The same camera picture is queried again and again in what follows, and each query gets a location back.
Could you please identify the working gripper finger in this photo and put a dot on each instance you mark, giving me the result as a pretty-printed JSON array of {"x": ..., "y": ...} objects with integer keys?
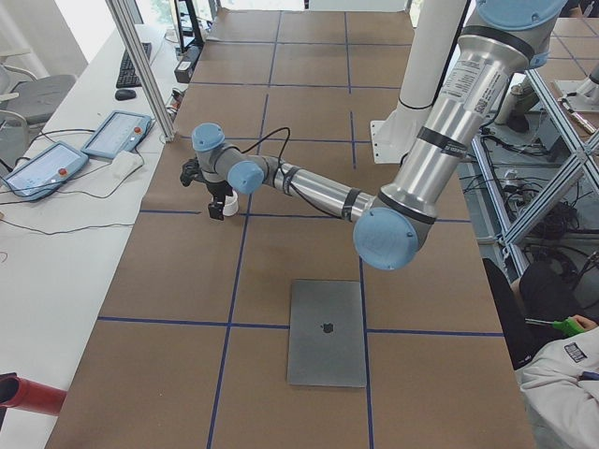
[{"x": 216, "y": 208}]

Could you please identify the seated person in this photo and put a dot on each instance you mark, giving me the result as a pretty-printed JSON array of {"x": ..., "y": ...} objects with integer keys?
[{"x": 553, "y": 347}]

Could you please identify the working silver robot arm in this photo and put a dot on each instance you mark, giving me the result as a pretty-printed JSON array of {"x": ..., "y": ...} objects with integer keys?
[{"x": 500, "y": 39}]

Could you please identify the near blue teach pendant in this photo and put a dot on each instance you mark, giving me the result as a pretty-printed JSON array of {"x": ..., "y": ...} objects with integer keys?
[{"x": 45, "y": 173}]

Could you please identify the white pedestal column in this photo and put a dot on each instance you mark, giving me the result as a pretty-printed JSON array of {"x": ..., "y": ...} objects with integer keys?
[{"x": 438, "y": 27}]

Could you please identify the black keyboard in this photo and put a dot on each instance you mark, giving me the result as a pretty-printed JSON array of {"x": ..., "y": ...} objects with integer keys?
[{"x": 127, "y": 75}]

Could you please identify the aluminium frame post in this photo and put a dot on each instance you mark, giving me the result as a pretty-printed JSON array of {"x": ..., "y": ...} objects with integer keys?
[{"x": 124, "y": 22}]

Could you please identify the far blue teach pendant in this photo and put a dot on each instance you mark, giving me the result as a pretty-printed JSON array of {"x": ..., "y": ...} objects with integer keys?
[{"x": 121, "y": 131}]

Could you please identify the red bottle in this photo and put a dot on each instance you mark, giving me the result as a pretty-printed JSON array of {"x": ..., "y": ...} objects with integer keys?
[{"x": 26, "y": 395}]

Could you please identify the blue teach pendant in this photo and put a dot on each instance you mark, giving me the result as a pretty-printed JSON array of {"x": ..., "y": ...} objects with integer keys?
[
  {"x": 45, "y": 173},
  {"x": 121, "y": 131}
]

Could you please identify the black computer mouse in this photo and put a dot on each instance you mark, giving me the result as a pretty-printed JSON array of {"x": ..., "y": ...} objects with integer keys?
[{"x": 125, "y": 94}]

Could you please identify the white mug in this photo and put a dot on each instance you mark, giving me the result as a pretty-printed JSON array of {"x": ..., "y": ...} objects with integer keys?
[{"x": 231, "y": 205}]

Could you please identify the grey office chair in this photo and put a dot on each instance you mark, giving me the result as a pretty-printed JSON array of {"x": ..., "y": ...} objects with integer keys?
[{"x": 27, "y": 103}]

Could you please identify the green handled tool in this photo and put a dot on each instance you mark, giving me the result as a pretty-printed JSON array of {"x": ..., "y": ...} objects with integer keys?
[{"x": 549, "y": 330}]

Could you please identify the black box device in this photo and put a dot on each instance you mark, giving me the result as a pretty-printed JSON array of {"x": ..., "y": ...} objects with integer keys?
[{"x": 185, "y": 69}]

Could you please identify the white cloth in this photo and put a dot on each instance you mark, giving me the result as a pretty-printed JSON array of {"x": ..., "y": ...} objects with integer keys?
[{"x": 124, "y": 164}]

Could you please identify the working arm black gripper body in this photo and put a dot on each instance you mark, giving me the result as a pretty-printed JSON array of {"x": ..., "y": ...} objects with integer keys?
[{"x": 218, "y": 190}]

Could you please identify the grey closed laptop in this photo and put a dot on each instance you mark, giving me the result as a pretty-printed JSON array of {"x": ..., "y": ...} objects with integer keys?
[{"x": 326, "y": 334}]

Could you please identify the brown paper table cover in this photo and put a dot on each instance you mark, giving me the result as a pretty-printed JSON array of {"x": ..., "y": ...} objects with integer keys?
[{"x": 190, "y": 347}]

